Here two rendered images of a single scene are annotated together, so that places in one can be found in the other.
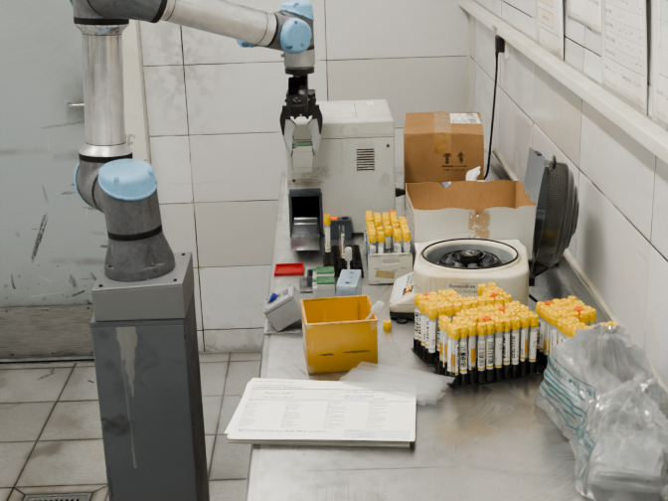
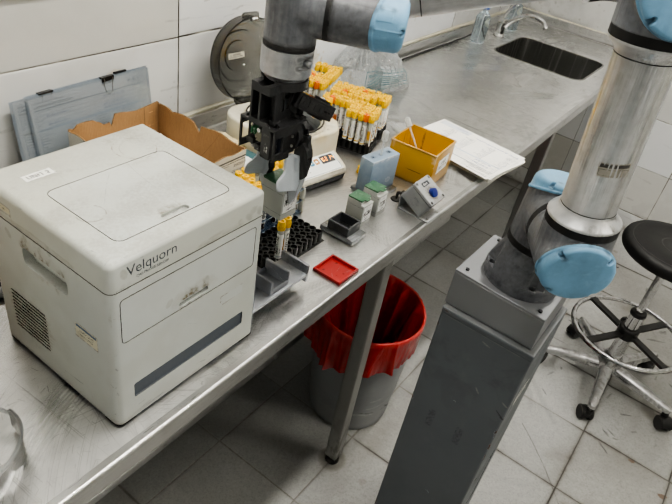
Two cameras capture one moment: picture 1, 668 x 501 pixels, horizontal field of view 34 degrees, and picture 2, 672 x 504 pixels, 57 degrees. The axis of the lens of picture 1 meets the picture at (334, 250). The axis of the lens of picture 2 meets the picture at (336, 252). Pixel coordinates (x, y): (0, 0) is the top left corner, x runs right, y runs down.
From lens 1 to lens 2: 3.35 m
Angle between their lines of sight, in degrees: 119
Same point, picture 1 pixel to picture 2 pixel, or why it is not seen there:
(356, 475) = (479, 128)
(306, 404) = (472, 152)
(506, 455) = (411, 105)
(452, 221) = (216, 145)
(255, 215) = not seen: outside the picture
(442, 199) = not seen: hidden behind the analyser
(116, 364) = not seen: hidden behind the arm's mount
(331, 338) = (438, 144)
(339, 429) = (470, 136)
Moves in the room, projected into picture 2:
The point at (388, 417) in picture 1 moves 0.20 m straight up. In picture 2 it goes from (442, 129) to (460, 66)
